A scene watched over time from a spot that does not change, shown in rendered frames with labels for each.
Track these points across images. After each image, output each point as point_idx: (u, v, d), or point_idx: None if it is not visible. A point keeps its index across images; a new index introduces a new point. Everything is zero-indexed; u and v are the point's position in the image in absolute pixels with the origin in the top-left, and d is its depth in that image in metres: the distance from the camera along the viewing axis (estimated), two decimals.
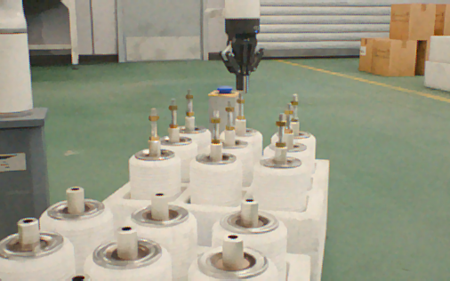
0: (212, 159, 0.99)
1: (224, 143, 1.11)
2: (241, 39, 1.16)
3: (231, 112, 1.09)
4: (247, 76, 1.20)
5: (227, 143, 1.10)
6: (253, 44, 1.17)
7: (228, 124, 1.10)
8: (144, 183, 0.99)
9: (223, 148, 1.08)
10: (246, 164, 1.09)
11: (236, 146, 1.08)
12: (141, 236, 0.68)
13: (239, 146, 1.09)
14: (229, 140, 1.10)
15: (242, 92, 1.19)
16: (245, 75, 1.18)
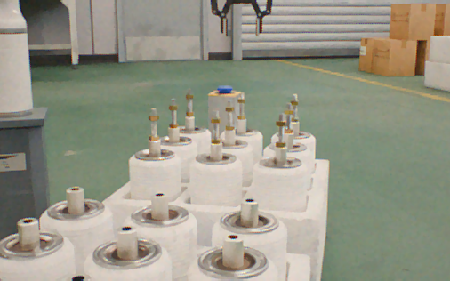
0: (212, 159, 0.99)
1: (224, 143, 1.11)
2: None
3: (231, 112, 1.09)
4: (261, 19, 1.16)
5: (227, 143, 1.10)
6: None
7: (228, 124, 1.10)
8: (144, 183, 0.99)
9: (223, 148, 1.08)
10: (246, 164, 1.09)
11: (236, 146, 1.08)
12: (141, 236, 0.68)
13: (239, 146, 1.09)
14: (229, 140, 1.10)
15: (223, 35, 1.18)
16: (222, 17, 1.16)
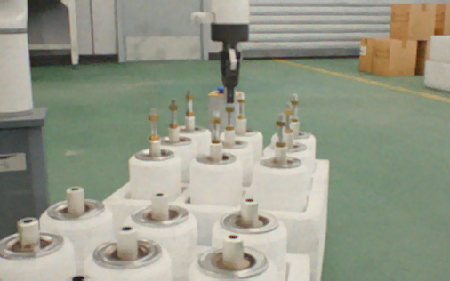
0: (212, 159, 0.99)
1: (224, 143, 1.11)
2: None
3: (229, 112, 1.10)
4: None
5: (227, 143, 1.10)
6: None
7: (231, 124, 1.10)
8: (144, 183, 0.99)
9: (223, 148, 1.08)
10: (246, 164, 1.09)
11: (236, 146, 1.08)
12: (141, 236, 0.68)
13: (239, 146, 1.09)
14: (229, 140, 1.10)
15: (232, 105, 1.08)
16: (236, 85, 1.08)
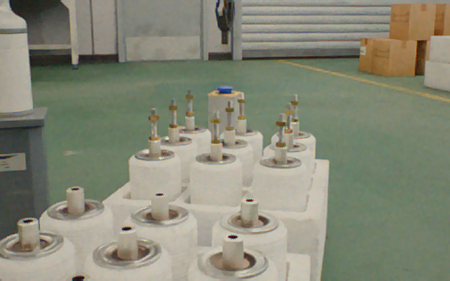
0: (212, 159, 0.99)
1: (234, 142, 1.12)
2: None
3: (227, 112, 1.10)
4: (229, 31, 1.36)
5: None
6: (234, 3, 1.35)
7: (229, 124, 1.11)
8: (144, 183, 0.99)
9: None
10: None
11: (221, 140, 1.14)
12: (141, 236, 0.68)
13: None
14: None
15: (227, 45, 1.35)
16: (229, 29, 1.35)
